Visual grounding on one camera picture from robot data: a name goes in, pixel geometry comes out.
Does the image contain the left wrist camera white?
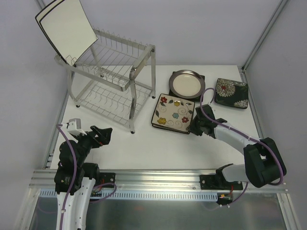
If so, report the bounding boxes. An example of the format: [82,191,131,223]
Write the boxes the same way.
[66,118,86,136]

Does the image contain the black dahlia square plate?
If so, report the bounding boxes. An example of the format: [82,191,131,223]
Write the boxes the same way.
[214,78,248,109]

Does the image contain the slotted cable duct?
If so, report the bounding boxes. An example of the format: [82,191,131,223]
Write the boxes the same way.
[39,189,218,202]

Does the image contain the round cream plate brown rim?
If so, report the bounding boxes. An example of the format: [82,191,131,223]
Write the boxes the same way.
[168,70,206,99]

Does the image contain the steel two-tier dish rack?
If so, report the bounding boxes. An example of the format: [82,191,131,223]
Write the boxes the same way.
[55,28,156,134]

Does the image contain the left aluminium frame post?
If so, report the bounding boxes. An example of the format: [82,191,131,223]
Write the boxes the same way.
[35,0,46,11]

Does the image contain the aluminium mounting rail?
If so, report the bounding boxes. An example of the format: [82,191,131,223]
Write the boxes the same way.
[29,169,289,194]

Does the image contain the white square plate black rim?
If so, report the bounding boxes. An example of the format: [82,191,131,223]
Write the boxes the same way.
[35,0,67,64]

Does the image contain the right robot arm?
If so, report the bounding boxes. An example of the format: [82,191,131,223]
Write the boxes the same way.
[188,104,287,189]

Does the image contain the right aluminium frame post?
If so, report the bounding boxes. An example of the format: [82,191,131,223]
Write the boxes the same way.
[241,0,289,73]

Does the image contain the aluminium frame post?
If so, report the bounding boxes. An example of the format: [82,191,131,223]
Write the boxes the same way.
[241,0,289,73]
[35,0,46,11]

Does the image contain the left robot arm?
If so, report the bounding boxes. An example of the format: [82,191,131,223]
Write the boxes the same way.
[54,119,117,230]

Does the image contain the cream floral square plate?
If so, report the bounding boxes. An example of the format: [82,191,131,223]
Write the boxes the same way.
[151,93,195,134]

